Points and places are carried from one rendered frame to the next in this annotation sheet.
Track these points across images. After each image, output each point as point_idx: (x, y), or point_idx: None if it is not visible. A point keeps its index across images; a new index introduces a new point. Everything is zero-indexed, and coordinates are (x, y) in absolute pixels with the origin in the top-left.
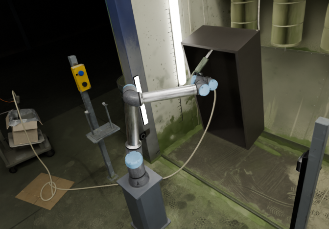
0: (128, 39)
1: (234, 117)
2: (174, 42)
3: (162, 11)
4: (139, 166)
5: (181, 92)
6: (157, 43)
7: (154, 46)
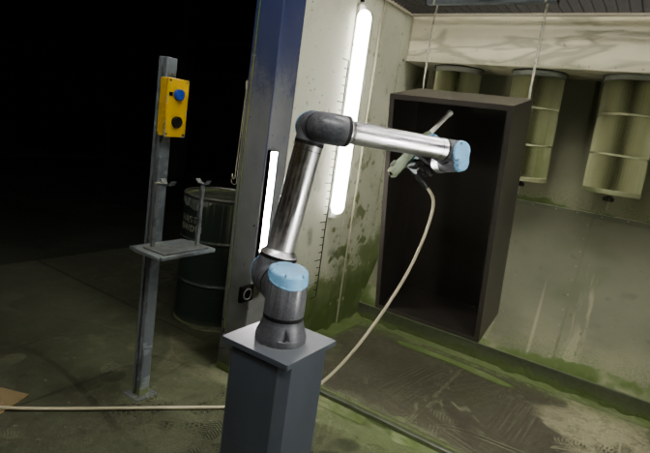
0: (281, 72)
1: (434, 291)
2: None
3: (339, 58)
4: (303, 290)
5: (425, 140)
6: (318, 110)
7: None
